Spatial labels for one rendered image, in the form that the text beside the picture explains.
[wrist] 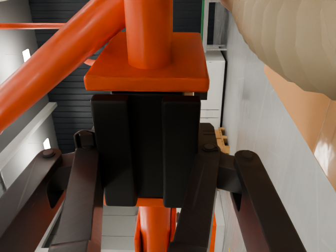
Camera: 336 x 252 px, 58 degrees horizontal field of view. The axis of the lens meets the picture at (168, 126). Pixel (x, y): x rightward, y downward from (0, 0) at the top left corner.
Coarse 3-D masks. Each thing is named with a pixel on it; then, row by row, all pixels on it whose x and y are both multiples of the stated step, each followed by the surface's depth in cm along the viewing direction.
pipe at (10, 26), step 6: (0, 24) 818; (6, 24) 817; (12, 24) 817; (18, 24) 816; (24, 24) 816; (30, 24) 815; (36, 24) 815; (42, 24) 814; (48, 24) 814; (54, 24) 813; (60, 24) 812; (90, 60) 763
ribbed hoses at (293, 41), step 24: (240, 0) 11; (264, 0) 10; (288, 0) 8; (312, 0) 7; (240, 24) 12; (264, 24) 9; (288, 24) 8; (312, 24) 7; (264, 48) 10; (288, 48) 9; (312, 48) 8; (288, 72) 9; (312, 72) 8
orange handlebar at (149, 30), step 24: (144, 0) 13; (168, 0) 14; (144, 24) 14; (168, 24) 14; (144, 48) 14; (168, 48) 15; (144, 216) 20; (168, 216) 21; (144, 240) 22; (168, 240) 22
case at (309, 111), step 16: (272, 80) 36; (288, 96) 31; (304, 96) 27; (320, 96) 24; (288, 112) 31; (304, 112) 27; (320, 112) 24; (304, 128) 27; (320, 128) 24; (320, 144) 24; (320, 160) 24
